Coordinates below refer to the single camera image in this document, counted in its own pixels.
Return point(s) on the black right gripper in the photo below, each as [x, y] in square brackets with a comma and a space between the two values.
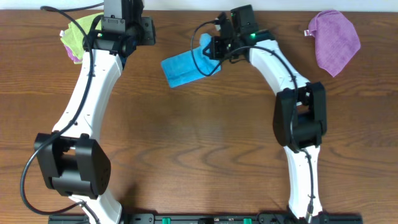
[216, 48]

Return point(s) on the blue microfiber cloth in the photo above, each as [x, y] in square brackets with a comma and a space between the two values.
[180, 69]

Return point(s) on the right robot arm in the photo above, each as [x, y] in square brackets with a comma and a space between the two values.
[299, 120]

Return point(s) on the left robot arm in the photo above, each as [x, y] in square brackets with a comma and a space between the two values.
[70, 158]

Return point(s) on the folded green cloth top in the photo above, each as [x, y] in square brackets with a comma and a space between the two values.
[73, 38]

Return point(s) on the folded purple cloth in stack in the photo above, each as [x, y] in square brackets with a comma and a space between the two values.
[71, 55]

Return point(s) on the purple microfiber cloth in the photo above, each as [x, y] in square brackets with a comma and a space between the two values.
[336, 40]

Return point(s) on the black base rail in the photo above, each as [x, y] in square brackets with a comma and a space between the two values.
[262, 218]

